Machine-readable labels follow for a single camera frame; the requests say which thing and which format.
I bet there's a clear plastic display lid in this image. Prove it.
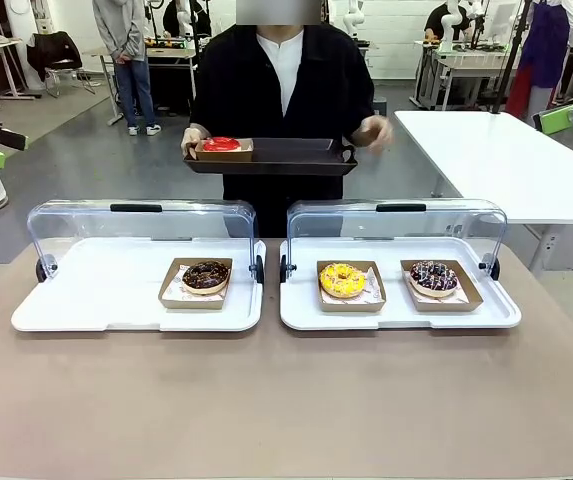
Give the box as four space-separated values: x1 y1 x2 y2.
26 198 266 287
279 198 509 287

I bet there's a white display tray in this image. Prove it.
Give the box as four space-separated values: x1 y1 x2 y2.
10 236 268 334
278 237 524 332

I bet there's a red glazed donut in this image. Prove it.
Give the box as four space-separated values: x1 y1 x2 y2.
201 136 243 153

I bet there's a person in black jacket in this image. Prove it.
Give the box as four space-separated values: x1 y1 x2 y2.
188 22 377 239

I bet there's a person's right hand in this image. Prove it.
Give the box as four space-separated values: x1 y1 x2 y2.
180 125 214 159

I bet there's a person in purple apron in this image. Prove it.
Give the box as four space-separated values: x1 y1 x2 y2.
504 0 573 122

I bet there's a white background workbench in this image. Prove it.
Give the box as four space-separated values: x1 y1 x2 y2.
414 38 523 112

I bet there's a cardboard box of chocolate donut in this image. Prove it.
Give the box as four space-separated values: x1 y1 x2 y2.
157 257 234 311

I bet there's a person's left hand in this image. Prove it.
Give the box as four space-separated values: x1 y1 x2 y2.
350 114 395 157

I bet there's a dark brown serving tray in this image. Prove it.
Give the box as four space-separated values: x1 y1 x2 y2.
181 137 359 178

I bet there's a seated person in black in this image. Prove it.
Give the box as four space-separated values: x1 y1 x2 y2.
422 2 473 42

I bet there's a white printed paper liner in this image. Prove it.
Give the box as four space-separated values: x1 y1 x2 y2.
319 265 383 304
406 267 471 305
162 264 228 304

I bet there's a black lid handle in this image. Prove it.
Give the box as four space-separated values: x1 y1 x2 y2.
109 202 164 214
375 202 428 214

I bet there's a chair with black jacket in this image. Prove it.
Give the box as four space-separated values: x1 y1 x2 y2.
26 30 97 99

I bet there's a cardboard box of purple donut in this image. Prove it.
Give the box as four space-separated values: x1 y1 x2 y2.
399 258 484 313

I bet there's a cardboard box of red donut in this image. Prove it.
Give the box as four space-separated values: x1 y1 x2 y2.
194 138 256 163

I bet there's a black tripod pole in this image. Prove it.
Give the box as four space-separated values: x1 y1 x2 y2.
489 0 536 116

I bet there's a yellow sprinkled donut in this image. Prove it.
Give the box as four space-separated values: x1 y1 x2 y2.
318 261 368 301

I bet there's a cardboard box of yellow donut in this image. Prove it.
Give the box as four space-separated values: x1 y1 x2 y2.
315 259 388 314

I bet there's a person in gray hoodie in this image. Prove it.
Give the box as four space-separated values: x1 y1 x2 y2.
91 0 163 138

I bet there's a white side table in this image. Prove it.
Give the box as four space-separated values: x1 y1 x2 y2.
393 109 573 274

